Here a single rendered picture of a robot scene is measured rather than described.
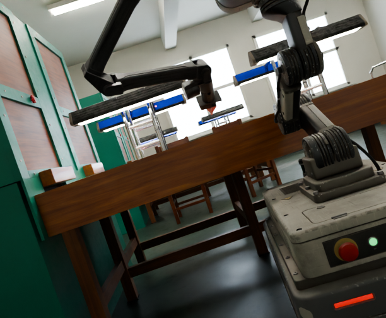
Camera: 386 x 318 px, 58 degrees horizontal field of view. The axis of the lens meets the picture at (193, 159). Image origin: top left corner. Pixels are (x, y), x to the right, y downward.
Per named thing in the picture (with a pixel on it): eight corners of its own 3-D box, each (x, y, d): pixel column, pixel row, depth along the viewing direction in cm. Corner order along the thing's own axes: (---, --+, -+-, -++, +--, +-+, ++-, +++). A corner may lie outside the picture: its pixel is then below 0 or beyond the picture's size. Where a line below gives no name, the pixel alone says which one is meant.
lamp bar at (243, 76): (323, 55, 232) (320, 45, 231) (236, 85, 230) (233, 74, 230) (318, 58, 240) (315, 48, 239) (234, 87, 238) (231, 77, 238)
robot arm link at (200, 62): (103, 85, 121) (97, 72, 129) (105, 99, 125) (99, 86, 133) (214, 65, 134) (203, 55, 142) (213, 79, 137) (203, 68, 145)
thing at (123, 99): (188, 86, 174) (183, 72, 173) (70, 125, 172) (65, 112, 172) (188, 88, 182) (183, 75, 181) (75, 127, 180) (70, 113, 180)
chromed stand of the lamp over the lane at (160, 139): (173, 167, 177) (144, 84, 175) (136, 180, 176) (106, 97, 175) (174, 166, 196) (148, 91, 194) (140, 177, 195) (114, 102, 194)
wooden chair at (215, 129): (253, 197, 384) (227, 120, 381) (234, 198, 424) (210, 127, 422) (283, 184, 401) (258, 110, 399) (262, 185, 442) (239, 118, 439)
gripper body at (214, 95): (196, 100, 153) (193, 87, 148) (217, 93, 154) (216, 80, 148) (200, 109, 149) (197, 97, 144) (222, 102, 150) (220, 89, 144)
